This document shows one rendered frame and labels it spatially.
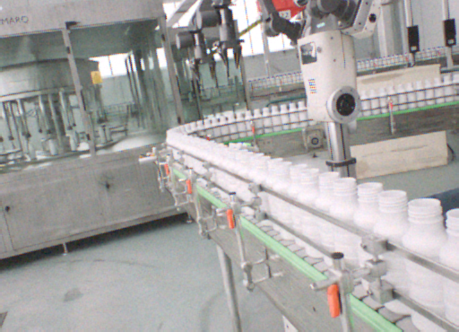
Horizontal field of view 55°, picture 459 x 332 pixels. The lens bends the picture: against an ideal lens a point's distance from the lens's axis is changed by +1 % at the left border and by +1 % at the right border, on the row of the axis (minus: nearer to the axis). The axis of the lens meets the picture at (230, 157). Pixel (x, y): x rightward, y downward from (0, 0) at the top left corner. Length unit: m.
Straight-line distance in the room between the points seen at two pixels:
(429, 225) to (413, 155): 5.06
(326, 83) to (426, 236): 1.37
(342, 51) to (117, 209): 3.17
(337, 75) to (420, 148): 3.82
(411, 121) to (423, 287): 2.56
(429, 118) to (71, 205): 3.24
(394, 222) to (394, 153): 4.93
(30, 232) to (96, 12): 2.17
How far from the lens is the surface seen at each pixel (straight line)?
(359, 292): 0.74
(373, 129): 3.04
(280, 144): 2.93
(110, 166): 4.48
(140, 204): 4.56
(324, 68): 1.89
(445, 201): 1.41
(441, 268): 0.55
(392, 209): 0.63
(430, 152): 5.71
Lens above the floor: 1.35
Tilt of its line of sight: 9 degrees down
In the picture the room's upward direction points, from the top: 10 degrees counter-clockwise
